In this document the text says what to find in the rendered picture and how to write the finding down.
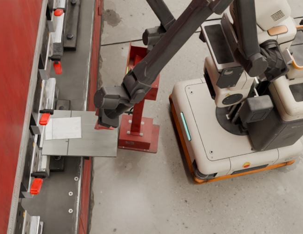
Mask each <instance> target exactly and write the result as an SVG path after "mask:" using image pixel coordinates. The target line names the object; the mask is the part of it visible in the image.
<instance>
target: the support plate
mask: <svg viewBox="0 0 303 234"><path fill-rule="evenodd" d="M70 115H71V111H70V110H54V114H53V115H51V117H50V118H67V117H70ZM72 117H82V138H70V139H69V147H68V155H67V145H68V142H66V141H68V139H54V140H46V130H45V133H44V141H43V149H42V155H43V156H89V157H116V155H117V129H118V128H115V129H114V130H106V129H103V130H96V129H94V127H95V124H96V122H97V120H98V116H96V115H95V111H74V110H73V111H72Z"/></svg>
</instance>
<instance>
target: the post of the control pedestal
mask: <svg viewBox="0 0 303 234"><path fill-rule="evenodd" d="M144 102H145V100H144V99H143V100H142V101H140V102H139V103H135V105H134V106H133V115H132V126H131V131H136V132H139V131H140V126H141V119H142V114H143V107H144Z"/></svg>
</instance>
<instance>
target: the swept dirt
mask: <svg viewBox="0 0 303 234"><path fill-rule="evenodd" d="M104 1H105V0H103V12H102V27H101V36H102V34H103V29H104V20H105V10H104ZM100 47H101V42H100ZM102 62H103V59H102V57H101V55H100V57H99V71H100V69H101V68H102ZM101 78H102V75H101V74H100V72H99V78H98V90H100V87H101V85H102V84H103V82H102V79H101ZM94 158H95V157H93V167H94ZM93 167H92V187H93V178H94V169H93ZM93 207H94V193H93V190H92V188H91V203H90V217H89V233H90V230H91V227H92V224H91V220H92V209H93ZM89 233H88V234H89Z"/></svg>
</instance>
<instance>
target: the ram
mask: <svg viewBox="0 0 303 234"><path fill-rule="evenodd" d="M47 1H48V0H46V2H45V9H44V15H43V21H42V28H41V34H40V43H39V49H38V55H37V62H36V68H35V74H34V81H33V89H32V95H31V102H30V108H29V114H28V121H27V127H26V136H25V142H24V148H23V155H22V161H21V167H20V176H19V182H18V188H17V195H16V201H15V207H14V214H13V222H12V229H11V234H13V232H14V225H15V219H16V212H17V206H18V199H19V193H20V184H21V178H22V171H23V165H24V158H25V152H26V143H27V137H28V130H29V124H30V117H31V111H32V104H33V96H34V89H35V83H36V77H37V70H38V63H39V57H40V48H41V42H42V35H43V29H44V22H45V16H46V7H47ZM42 4H43V0H0V234H7V230H8V224H9V218H10V212H11V206H12V200H13V191H14V185H15V179H16V173H17V167H18V160H19V154H20V146H21V140H22V134H23V128H24V121H25V115H26V107H27V101H28V94H29V88H30V82H31V76H32V70H33V62H34V56H35V49H36V43H37V37H38V31H39V25H40V16H41V10H42Z"/></svg>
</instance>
